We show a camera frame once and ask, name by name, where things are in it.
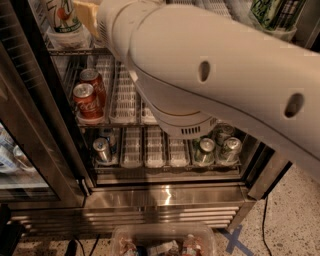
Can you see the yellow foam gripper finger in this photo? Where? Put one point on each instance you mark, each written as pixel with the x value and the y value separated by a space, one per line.
pixel 86 11

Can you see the white 7up can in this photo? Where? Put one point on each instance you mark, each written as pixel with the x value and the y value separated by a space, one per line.
pixel 61 15

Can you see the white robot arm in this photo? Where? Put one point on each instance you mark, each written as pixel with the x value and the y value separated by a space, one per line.
pixel 190 64

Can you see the rear red coca-cola can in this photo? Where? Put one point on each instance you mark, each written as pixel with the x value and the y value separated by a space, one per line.
pixel 93 77

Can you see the red coca-cola can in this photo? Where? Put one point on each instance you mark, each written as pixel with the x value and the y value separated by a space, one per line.
pixel 93 77
pixel 87 101

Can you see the front red coca-cola can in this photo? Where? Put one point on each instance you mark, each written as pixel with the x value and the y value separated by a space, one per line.
pixel 87 101

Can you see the front silver can bottom shelf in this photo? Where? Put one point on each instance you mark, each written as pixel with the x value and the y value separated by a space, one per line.
pixel 101 146

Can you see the stainless steel fridge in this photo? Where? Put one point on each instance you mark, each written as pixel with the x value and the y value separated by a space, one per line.
pixel 218 200

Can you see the glass fridge door left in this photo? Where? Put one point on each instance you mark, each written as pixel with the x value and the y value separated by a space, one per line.
pixel 36 113

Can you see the rear right green can bottom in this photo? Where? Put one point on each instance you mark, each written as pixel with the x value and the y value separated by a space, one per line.
pixel 223 131

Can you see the green cans top shelf right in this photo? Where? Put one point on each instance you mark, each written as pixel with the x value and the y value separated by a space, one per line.
pixel 277 14

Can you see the clear plastic bin on floor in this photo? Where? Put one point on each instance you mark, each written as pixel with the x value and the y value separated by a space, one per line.
pixel 164 239

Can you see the blue tape cross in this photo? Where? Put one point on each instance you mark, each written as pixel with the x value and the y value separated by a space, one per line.
pixel 234 242

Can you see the top wire shelf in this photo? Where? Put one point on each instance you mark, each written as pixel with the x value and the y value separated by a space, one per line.
pixel 79 52

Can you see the wire shelf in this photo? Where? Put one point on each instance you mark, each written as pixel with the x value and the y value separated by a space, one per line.
pixel 79 52
pixel 105 122
pixel 166 169

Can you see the middle wire shelf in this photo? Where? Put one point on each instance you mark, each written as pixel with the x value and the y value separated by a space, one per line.
pixel 105 122

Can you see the bottom wire shelf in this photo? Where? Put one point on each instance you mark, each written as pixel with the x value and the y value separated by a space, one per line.
pixel 166 169

